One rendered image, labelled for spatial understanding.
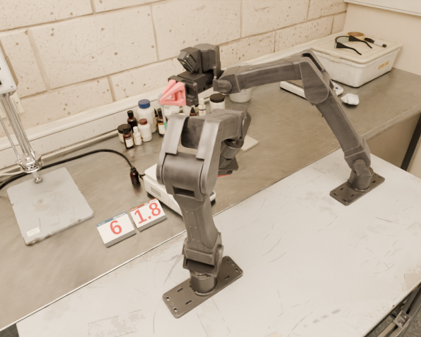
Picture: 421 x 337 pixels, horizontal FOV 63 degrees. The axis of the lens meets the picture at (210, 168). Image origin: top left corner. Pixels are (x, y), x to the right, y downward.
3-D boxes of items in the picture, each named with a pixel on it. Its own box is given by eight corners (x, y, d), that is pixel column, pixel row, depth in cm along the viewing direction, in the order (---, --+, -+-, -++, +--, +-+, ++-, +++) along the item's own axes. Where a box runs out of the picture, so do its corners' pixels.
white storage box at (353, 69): (396, 70, 183) (405, 42, 174) (357, 90, 165) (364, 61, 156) (346, 55, 202) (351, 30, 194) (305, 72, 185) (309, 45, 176)
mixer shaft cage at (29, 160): (47, 167, 101) (14, 89, 86) (23, 176, 98) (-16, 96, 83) (41, 156, 106) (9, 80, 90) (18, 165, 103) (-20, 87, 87)
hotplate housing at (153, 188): (217, 199, 108) (216, 180, 103) (187, 222, 101) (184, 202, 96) (170, 171, 120) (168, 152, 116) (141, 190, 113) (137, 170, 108)
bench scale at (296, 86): (318, 105, 155) (320, 95, 152) (277, 87, 172) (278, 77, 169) (344, 93, 164) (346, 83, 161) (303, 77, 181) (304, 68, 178)
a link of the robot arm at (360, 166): (354, 160, 99) (375, 163, 98) (353, 144, 106) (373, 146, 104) (349, 177, 103) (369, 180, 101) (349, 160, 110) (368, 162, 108)
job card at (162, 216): (167, 218, 102) (166, 208, 100) (139, 231, 98) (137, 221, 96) (158, 206, 106) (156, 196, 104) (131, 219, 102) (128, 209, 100)
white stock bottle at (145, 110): (146, 136, 140) (140, 107, 132) (136, 129, 144) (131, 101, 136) (160, 130, 143) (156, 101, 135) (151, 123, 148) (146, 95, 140)
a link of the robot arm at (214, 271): (187, 233, 79) (177, 251, 75) (223, 241, 77) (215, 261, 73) (189, 250, 83) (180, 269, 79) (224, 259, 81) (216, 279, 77)
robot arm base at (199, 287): (156, 277, 77) (172, 301, 72) (227, 237, 86) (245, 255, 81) (161, 297, 82) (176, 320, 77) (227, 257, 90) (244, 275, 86)
